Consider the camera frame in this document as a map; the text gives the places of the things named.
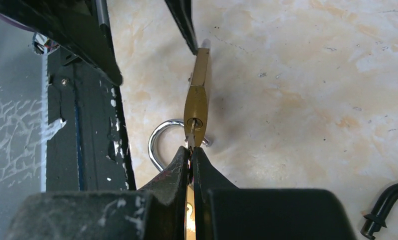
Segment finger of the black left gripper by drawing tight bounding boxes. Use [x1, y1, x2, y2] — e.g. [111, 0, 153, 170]
[165, 0, 198, 55]
[0, 0, 123, 86]

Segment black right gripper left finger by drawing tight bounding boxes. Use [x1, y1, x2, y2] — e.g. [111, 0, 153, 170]
[5, 146, 190, 240]

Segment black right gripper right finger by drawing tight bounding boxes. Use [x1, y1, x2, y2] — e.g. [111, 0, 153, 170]
[192, 147, 356, 240]

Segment brass padlock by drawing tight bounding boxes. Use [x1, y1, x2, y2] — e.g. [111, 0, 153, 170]
[147, 38, 212, 172]

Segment black u-lock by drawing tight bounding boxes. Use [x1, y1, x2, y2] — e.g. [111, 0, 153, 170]
[360, 183, 398, 240]

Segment silver padlock keys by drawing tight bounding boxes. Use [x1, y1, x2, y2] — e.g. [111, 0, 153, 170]
[185, 118, 196, 240]

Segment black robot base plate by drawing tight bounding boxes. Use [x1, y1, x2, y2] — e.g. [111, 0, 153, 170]
[33, 34, 137, 192]

